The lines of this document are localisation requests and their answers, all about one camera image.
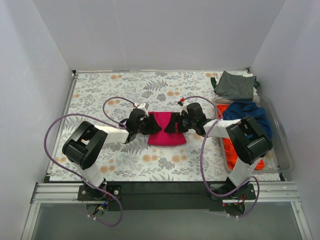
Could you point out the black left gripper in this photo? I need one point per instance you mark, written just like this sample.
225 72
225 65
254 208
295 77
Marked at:
150 123

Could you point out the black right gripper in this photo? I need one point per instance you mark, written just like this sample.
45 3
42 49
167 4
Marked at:
176 122

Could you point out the pink t-shirt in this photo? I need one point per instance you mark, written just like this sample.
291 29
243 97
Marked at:
162 138

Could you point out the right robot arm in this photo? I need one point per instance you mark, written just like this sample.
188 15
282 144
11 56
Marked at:
248 138

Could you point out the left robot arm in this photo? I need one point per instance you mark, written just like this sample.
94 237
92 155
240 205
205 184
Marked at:
85 144

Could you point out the floral patterned table mat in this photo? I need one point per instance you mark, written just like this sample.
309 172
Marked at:
104 96

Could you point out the blue t-shirt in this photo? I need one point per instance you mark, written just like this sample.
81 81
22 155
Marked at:
241 109

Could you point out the orange t-shirt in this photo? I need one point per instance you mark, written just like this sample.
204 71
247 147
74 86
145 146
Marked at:
230 153

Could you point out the grey folded t-shirt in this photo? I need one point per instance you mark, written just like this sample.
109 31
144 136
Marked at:
235 86

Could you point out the clear plastic bin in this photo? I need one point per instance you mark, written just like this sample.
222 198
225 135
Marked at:
279 158

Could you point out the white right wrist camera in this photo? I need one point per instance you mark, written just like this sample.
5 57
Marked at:
183 107

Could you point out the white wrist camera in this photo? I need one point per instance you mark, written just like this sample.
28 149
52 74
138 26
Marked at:
183 107
142 106

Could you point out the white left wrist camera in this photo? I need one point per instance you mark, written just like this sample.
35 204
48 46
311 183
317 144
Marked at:
142 106

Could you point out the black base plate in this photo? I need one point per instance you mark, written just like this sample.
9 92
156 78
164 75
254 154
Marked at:
157 195

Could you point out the aluminium front rail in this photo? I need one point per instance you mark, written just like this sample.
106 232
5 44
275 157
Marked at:
269 191

